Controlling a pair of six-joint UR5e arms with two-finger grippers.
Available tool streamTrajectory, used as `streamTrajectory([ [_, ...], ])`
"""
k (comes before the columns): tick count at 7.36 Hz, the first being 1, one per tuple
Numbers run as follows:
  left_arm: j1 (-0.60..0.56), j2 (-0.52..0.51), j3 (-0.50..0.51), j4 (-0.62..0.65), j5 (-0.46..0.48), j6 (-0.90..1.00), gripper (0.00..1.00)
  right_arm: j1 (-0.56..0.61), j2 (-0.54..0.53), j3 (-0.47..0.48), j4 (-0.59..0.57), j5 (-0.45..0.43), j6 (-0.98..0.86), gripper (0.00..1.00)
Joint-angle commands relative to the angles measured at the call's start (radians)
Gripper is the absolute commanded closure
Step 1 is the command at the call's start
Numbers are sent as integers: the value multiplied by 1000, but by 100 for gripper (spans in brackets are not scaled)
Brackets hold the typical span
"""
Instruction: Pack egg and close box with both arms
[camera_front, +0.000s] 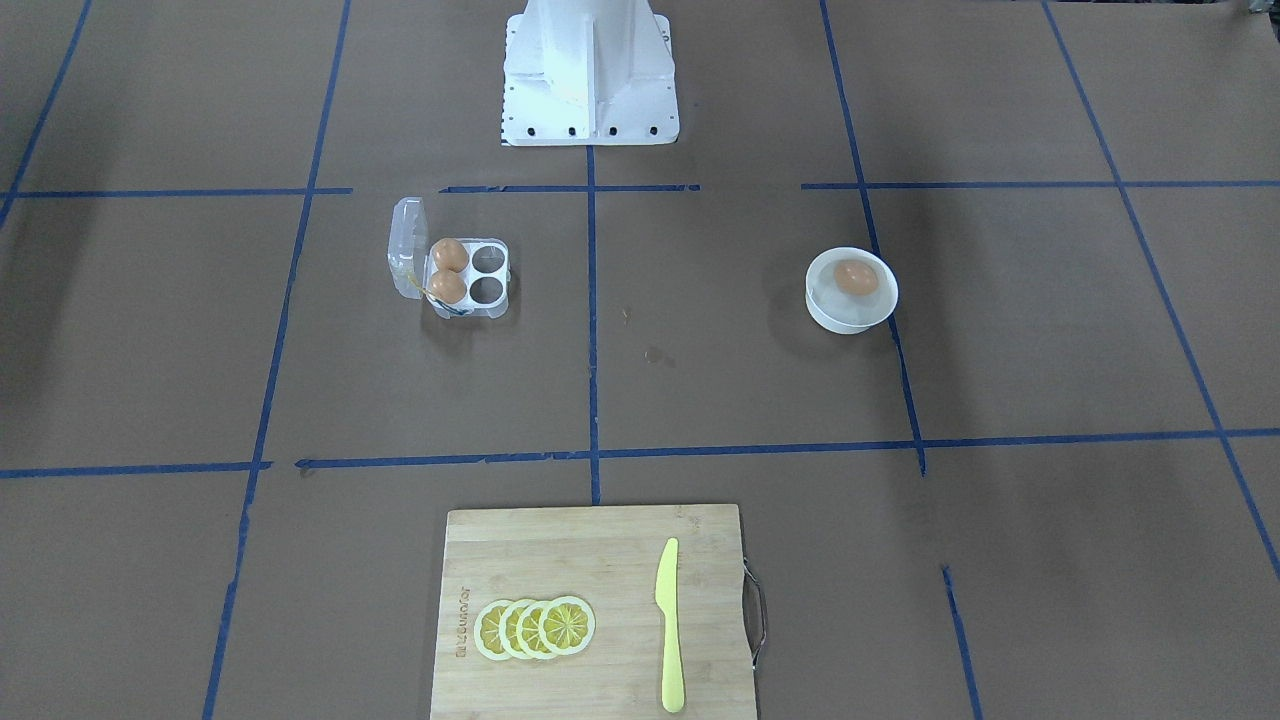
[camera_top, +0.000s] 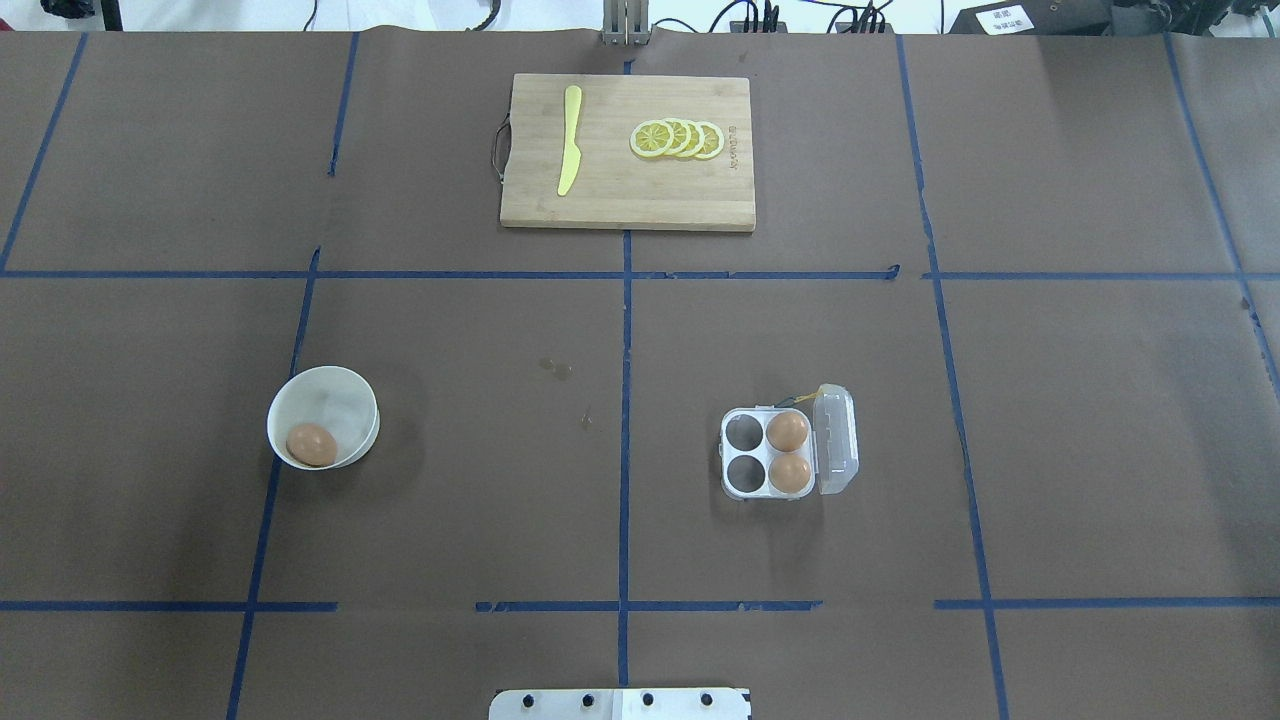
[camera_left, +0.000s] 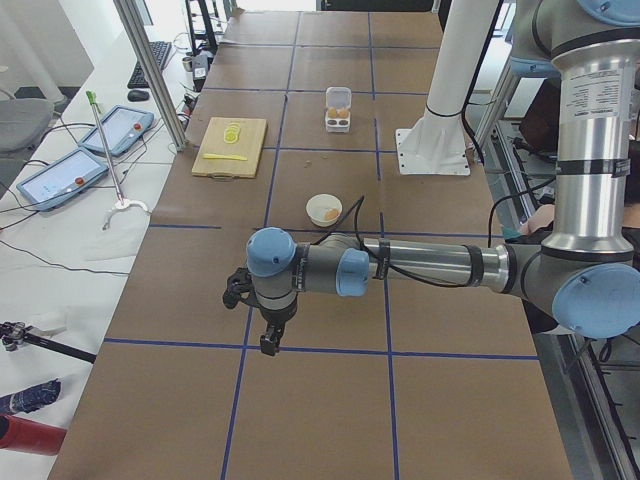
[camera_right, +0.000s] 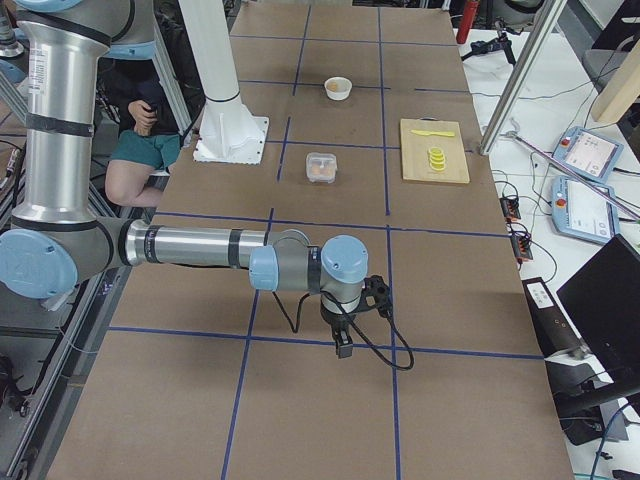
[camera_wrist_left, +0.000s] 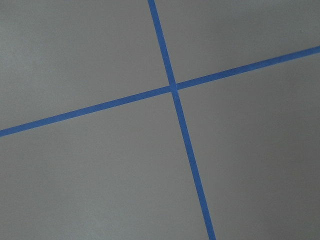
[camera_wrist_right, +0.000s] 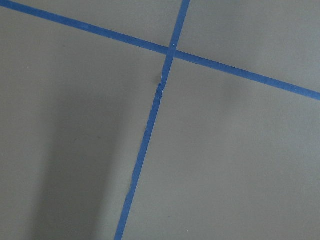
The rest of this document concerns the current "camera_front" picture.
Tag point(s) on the clear plastic egg carton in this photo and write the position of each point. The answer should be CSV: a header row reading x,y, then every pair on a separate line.
x,y
487,276

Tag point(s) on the brown egg from bowl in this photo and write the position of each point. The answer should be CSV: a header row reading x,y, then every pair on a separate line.
x,y
855,278

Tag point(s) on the brown egg front carton slot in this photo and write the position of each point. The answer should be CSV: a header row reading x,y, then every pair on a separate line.
x,y
447,287

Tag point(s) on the brown egg carton slot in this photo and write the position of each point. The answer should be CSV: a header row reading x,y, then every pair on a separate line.
x,y
447,287
449,255

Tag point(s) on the brown egg rear carton slot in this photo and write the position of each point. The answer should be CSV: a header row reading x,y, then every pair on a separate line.
x,y
449,255

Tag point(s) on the white round bowl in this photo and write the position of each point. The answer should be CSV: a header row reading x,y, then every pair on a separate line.
x,y
838,313

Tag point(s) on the bamboo cutting board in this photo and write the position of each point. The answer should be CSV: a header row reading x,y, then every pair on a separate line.
x,y
610,612

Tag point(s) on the yellow plastic knife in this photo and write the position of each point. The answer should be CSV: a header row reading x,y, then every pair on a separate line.
x,y
672,683

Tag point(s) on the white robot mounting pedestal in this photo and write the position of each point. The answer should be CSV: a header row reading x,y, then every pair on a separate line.
x,y
589,73

